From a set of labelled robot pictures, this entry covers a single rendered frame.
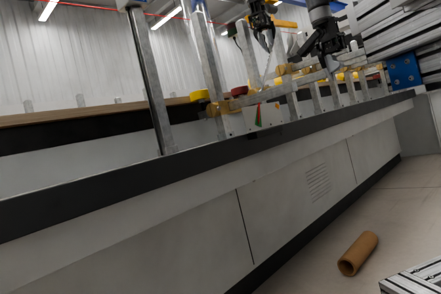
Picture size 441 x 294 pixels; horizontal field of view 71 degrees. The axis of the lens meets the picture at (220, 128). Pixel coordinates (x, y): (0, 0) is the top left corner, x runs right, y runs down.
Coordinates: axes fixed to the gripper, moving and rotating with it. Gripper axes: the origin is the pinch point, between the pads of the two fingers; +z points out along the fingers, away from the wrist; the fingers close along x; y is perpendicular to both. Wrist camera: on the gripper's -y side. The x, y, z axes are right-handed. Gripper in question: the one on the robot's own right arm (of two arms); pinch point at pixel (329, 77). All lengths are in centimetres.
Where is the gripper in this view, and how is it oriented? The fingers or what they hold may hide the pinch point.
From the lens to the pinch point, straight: 119.1
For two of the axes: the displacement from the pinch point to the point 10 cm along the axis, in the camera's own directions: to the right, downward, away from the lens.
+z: 2.4, 9.7, -0.1
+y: 6.9, -1.8, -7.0
